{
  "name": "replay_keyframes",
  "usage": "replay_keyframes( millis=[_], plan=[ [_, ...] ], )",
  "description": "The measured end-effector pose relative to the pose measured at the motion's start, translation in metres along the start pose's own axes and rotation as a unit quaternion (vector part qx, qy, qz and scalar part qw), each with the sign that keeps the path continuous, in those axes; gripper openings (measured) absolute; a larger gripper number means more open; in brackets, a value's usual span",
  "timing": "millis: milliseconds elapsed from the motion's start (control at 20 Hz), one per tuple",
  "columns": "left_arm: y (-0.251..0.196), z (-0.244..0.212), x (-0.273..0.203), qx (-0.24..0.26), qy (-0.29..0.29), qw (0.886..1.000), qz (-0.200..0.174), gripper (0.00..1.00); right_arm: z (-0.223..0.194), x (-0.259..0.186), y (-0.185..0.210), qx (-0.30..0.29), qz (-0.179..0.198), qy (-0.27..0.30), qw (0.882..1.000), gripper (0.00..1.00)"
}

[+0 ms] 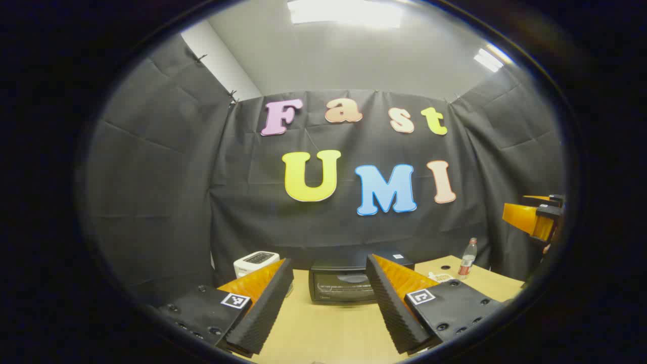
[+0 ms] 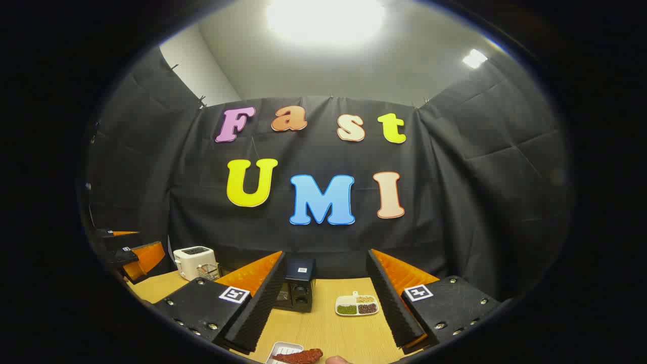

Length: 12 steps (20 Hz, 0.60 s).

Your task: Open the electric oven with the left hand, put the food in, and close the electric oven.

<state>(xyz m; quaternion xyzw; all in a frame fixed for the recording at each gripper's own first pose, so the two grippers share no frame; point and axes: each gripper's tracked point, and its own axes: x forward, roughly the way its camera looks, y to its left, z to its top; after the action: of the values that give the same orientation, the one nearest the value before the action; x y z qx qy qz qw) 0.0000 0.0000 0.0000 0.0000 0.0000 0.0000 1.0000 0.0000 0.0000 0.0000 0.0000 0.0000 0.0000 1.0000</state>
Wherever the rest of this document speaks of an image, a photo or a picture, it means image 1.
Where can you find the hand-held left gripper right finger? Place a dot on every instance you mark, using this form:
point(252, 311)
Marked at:
point(391, 313)

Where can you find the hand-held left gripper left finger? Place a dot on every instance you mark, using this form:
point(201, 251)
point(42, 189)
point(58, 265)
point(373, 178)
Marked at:
point(265, 313)

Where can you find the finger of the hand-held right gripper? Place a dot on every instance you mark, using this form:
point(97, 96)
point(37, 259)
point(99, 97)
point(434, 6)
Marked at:
point(551, 200)
point(525, 216)

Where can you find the black electric oven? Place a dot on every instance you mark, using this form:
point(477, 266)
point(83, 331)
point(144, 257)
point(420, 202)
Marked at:
point(338, 285)

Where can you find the white toaster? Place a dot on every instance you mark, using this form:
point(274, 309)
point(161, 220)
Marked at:
point(252, 262)

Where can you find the white divided plate of beans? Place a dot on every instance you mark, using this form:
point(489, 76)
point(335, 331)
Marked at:
point(441, 277)

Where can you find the clear bottle with red label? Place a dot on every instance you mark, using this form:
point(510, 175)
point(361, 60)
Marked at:
point(467, 260)

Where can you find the black backdrop cloth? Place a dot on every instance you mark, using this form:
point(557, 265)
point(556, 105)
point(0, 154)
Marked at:
point(167, 202)

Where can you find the small ceiling light panel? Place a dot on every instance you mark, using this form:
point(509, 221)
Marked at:
point(489, 59)

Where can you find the large ceiling light panel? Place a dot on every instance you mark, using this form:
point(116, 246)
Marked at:
point(346, 12)

